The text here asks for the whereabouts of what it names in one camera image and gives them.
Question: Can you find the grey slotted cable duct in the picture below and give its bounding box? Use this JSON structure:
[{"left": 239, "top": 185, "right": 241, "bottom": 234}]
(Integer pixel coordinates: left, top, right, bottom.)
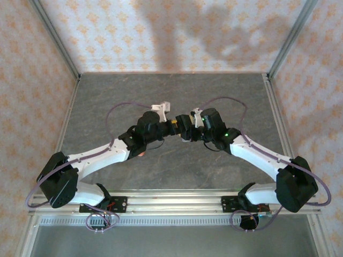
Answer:
[{"left": 36, "top": 215, "right": 309, "bottom": 228}]

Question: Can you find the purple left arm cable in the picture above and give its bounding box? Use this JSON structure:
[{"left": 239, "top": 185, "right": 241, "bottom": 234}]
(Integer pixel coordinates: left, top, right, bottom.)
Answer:
[{"left": 25, "top": 102, "right": 153, "bottom": 233}]

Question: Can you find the aluminium side rail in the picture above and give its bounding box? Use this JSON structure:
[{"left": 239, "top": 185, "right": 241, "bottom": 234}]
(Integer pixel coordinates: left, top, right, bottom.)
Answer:
[
  {"left": 42, "top": 76, "right": 81, "bottom": 194},
  {"left": 262, "top": 72, "right": 306, "bottom": 193}
]

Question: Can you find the aluminium frame post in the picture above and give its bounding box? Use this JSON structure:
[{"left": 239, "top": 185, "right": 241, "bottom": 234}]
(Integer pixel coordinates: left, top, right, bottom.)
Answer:
[
  {"left": 267, "top": 0, "right": 319, "bottom": 81},
  {"left": 28, "top": 0, "right": 82, "bottom": 81}
]

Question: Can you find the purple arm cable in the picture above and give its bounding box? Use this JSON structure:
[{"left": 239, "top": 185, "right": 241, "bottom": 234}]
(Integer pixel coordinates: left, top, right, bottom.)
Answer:
[
  {"left": 199, "top": 96, "right": 332, "bottom": 233},
  {"left": 25, "top": 102, "right": 153, "bottom": 233}
]

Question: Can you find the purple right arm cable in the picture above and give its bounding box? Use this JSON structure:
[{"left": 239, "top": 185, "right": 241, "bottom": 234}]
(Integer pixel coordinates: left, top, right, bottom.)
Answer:
[{"left": 199, "top": 96, "right": 332, "bottom": 233}]

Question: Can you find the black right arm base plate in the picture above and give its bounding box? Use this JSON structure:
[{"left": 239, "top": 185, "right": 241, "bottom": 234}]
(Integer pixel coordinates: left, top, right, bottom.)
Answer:
[{"left": 221, "top": 196, "right": 269, "bottom": 214}]

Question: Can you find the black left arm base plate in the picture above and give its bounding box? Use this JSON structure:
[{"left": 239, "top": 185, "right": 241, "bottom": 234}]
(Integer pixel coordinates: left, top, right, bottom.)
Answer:
[{"left": 79, "top": 196, "right": 128, "bottom": 214}]

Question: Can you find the aluminium mounting rail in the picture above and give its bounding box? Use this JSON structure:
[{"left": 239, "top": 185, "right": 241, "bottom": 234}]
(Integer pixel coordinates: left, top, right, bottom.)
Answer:
[{"left": 28, "top": 189, "right": 322, "bottom": 215}]

